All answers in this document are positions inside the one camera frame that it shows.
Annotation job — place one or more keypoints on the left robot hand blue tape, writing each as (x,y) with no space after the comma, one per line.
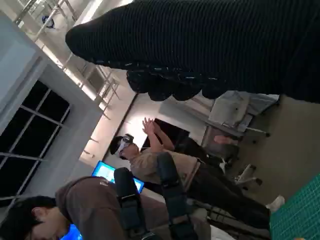
(175,195)

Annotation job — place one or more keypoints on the right robot hand black glove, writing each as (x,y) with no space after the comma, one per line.
(200,45)

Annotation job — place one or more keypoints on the person wearing headset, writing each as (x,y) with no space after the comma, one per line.
(147,165)

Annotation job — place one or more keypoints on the black office chair white base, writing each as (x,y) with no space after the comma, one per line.
(225,152)

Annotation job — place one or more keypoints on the black white vr headset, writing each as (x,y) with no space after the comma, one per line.
(123,143)

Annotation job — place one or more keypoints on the laptop with blue screen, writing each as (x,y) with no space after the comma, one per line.
(102,171)

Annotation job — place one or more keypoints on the person in brown top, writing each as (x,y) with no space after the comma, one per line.
(95,207)

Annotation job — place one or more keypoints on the small blue lit screen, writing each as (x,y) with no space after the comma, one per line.
(72,233)

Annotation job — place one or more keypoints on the green cutting mat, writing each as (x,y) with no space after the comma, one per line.
(300,212)

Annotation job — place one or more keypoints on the black wall screen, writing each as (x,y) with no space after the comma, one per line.
(175,135)

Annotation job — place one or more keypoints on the dark window white frame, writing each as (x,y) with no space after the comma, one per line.
(32,120)

